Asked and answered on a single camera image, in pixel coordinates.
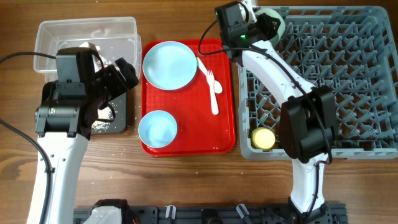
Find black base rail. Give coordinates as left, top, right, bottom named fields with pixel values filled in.
left=71, top=198, right=348, bottom=224

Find red serving tray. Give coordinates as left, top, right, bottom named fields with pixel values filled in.
left=141, top=54, right=236, bottom=157

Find pale green bowl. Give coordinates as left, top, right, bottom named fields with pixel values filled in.
left=254, top=8, right=285, bottom=47

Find clear plastic waste bin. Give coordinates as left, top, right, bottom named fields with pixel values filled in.
left=34, top=17, right=142, bottom=77

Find white plastic spoon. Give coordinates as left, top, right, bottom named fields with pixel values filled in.
left=197, top=57, right=223, bottom=94

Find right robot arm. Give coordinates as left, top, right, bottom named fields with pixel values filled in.
left=215, top=1, right=338, bottom=223

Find yellow plastic cup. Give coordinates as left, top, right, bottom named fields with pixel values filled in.
left=251, top=128, right=276, bottom=151

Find grey dishwasher rack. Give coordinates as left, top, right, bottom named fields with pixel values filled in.
left=234, top=6, right=398, bottom=161

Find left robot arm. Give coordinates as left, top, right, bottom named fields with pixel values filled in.
left=27, top=47, right=139, bottom=223

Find food scraps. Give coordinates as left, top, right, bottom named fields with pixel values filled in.
left=91, top=103, right=117, bottom=131

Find small light blue bowl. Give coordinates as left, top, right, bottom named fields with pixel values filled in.
left=138, top=110, right=178, bottom=148

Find light blue plate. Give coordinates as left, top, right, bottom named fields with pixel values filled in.
left=142, top=41, right=197, bottom=91

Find white plastic fork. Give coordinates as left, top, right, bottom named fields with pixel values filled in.
left=206, top=70, right=219, bottom=115

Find black waste tray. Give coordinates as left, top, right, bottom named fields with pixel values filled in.
left=41, top=81, right=127, bottom=135

